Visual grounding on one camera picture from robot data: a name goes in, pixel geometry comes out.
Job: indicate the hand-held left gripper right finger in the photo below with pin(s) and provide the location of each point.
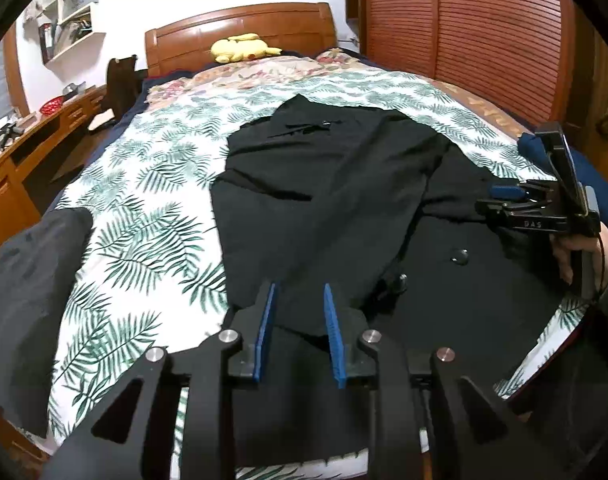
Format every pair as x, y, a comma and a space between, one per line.
334, 335

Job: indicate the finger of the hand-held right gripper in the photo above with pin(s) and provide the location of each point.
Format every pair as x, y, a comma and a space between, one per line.
491, 208
506, 191

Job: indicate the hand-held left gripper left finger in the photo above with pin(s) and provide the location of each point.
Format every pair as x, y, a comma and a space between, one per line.
264, 330

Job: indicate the navy blue garment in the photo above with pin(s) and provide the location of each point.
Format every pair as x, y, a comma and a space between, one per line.
529, 146

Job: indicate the black button coat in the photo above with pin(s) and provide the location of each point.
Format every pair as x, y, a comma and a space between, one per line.
334, 185

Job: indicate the person's right hand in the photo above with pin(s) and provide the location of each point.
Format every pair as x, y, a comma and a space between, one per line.
566, 260

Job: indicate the orange patterned mat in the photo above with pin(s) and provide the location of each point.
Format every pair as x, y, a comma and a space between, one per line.
479, 107

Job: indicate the wooden slatted wardrobe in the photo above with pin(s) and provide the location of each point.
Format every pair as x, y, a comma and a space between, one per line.
484, 35

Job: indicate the leaf print bed sheet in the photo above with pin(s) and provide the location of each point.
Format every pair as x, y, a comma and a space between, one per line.
148, 210

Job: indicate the grey folded garment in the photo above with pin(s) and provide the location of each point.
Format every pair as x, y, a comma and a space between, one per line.
28, 310

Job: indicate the floral blanket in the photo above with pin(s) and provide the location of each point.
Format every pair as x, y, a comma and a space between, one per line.
254, 77

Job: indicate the dark blue bed sheet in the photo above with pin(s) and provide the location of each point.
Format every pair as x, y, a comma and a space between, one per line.
128, 115

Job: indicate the yellow plush toy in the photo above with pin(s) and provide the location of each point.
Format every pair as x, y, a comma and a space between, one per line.
238, 49

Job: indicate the dark wooden chair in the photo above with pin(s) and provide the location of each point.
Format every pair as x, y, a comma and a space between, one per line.
121, 82

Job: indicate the wooden desk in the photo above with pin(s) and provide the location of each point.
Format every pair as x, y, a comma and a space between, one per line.
8, 180

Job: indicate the wooden bed headboard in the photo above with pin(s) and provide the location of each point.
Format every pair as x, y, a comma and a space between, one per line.
193, 35

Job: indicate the metal pot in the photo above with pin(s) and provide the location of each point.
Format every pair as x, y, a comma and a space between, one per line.
73, 90

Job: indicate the black binder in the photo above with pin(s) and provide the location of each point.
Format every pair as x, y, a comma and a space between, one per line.
46, 42

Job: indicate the white wall shelf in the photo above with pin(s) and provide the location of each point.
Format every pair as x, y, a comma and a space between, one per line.
78, 42

